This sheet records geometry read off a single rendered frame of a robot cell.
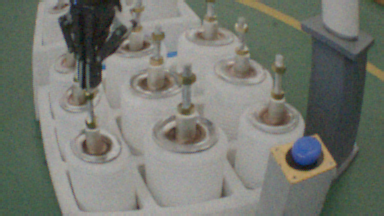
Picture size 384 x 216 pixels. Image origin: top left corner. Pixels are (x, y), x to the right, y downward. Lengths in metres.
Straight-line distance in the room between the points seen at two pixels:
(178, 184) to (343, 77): 0.38
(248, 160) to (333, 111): 0.29
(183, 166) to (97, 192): 0.12
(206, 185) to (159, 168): 0.06
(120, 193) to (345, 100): 0.46
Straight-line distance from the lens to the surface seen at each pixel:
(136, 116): 0.84
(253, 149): 0.79
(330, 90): 1.02
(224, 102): 0.87
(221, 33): 1.00
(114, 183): 0.73
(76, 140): 0.75
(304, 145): 0.62
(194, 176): 0.74
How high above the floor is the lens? 0.68
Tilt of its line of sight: 32 degrees down
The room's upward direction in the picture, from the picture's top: 2 degrees clockwise
